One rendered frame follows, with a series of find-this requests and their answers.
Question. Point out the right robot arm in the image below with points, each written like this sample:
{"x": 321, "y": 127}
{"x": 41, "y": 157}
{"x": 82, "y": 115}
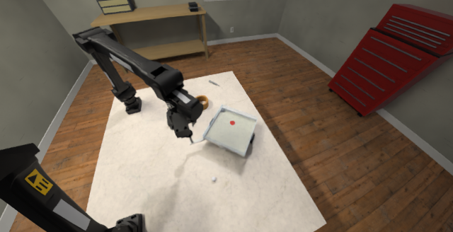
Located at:
{"x": 26, "y": 187}

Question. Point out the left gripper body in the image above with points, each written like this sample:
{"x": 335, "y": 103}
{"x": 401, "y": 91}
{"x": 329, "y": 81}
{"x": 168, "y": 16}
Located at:
{"x": 169, "y": 123}

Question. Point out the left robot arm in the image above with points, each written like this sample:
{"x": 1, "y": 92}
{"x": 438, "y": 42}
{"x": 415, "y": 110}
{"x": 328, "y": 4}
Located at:
{"x": 165, "y": 81}

